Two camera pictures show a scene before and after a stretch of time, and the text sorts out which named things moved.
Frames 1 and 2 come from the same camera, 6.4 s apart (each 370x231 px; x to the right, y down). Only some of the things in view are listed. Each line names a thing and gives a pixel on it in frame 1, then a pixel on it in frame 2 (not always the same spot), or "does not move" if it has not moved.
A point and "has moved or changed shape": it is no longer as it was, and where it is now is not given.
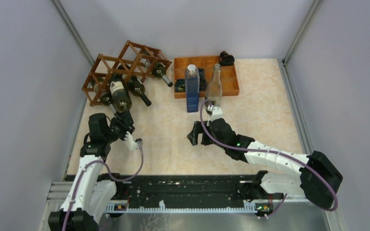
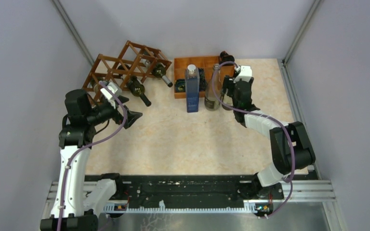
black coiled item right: x=203 y=81 does not move
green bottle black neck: x=137 y=88 does not move
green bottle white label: x=117 y=85 has moved or changed shape
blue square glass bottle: x=192 y=75 does not move
